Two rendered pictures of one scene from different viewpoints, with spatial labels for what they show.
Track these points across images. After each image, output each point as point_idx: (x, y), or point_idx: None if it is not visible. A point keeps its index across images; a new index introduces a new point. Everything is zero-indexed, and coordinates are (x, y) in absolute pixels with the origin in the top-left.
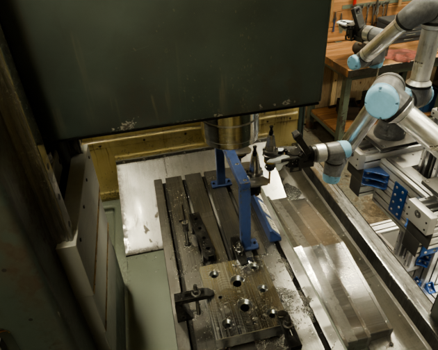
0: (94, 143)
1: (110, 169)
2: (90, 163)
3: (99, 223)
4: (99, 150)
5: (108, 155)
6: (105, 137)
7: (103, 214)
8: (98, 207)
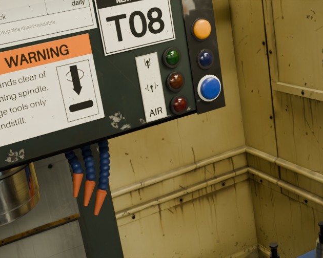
0: (297, 192)
1: (315, 245)
2: (50, 174)
3: (31, 251)
4: (305, 207)
5: (314, 222)
6: (313, 191)
7: (72, 252)
8: (28, 230)
